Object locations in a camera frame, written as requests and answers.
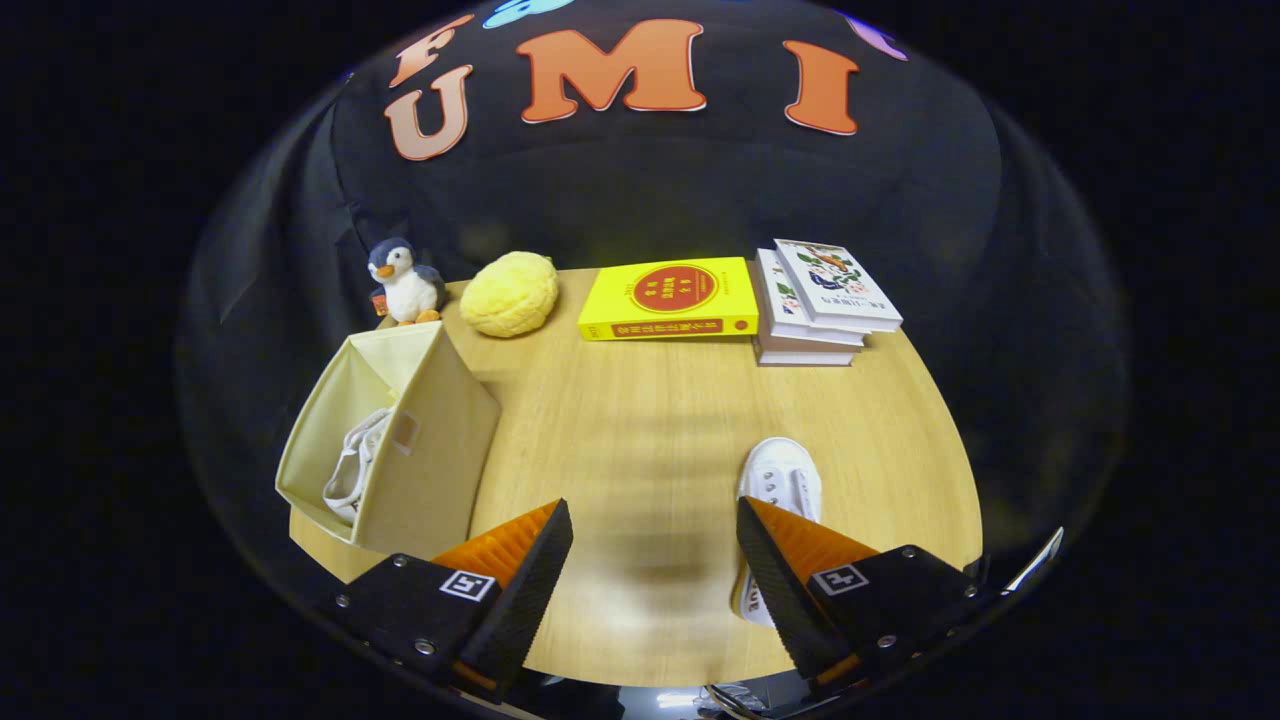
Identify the penguin plush toy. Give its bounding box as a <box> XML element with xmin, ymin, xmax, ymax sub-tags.
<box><xmin>367</xmin><ymin>237</ymin><xmax>447</xmax><ymax>327</ymax></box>

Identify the yellow book with red circle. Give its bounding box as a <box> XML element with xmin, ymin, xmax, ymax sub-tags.
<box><xmin>578</xmin><ymin>257</ymin><xmax>760</xmax><ymax>342</ymax></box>

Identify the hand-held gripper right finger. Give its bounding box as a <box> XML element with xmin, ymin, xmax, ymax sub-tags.
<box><xmin>735</xmin><ymin>496</ymin><xmax>987</xmax><ymax>693</ymax></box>

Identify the white book with bird cover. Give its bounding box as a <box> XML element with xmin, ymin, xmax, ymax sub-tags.
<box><xmin>773</xmin><ymin>238</ymin><xmax>904</xmax><ymax>334</ymax></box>

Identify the yellow round plush cushion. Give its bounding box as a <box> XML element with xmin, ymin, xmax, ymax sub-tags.
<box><xmin>459</xmin><ymin>251</ymin><xmax>560</xmax><ymax>339</ymax></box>

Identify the beige fabric storage box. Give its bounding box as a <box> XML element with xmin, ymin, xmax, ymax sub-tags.
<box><xmin>275</xmin><ymin>321</ymin><xmax>501</xmax><ymax>561</ymax></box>

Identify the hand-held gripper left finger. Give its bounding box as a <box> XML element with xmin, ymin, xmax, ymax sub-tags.
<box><xmin>335</xmin><ymin>498</ymin><xmax>575</xmax><ymax>703</ymax></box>

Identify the white canvas shoe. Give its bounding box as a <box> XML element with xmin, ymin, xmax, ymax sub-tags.
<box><xmin>732</xmin><ymin>437</ymin><xmax>823</xmax><ymax>628</ymax></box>
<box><xmin>322</xmin><ymin>407</ymin><xmax>396</xmax><ymax>523</ymax></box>

